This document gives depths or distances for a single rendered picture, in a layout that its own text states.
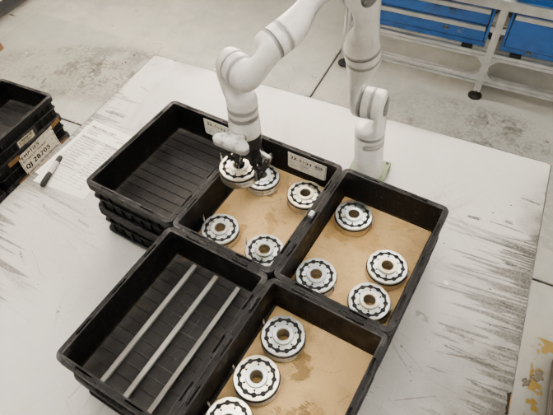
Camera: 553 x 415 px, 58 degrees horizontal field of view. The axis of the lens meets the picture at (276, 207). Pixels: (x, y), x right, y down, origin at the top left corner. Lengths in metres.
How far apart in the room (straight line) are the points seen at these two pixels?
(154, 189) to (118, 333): 0.45
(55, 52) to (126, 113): 1.88
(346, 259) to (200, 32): 2.67
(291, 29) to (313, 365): 0.73
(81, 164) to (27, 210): 0.24
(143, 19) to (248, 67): 2.99
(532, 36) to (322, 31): 1.37
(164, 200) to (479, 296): 0.93
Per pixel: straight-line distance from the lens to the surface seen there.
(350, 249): 1.34
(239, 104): 1.09
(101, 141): 1.92
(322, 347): 1.21
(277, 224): 1.38
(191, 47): 3.59
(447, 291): 1.48
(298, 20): 1.09
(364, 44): 1.24
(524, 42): 3.08
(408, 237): 1.39
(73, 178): 1.82
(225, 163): 1.30
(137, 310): 1.30
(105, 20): 4.06
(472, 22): 3.05
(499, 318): 1.49
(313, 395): 1.16
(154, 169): 1.58
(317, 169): 1.43
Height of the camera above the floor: 1.94
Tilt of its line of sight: 51 degrees down
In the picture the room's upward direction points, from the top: 2 degrees counter-clockwise
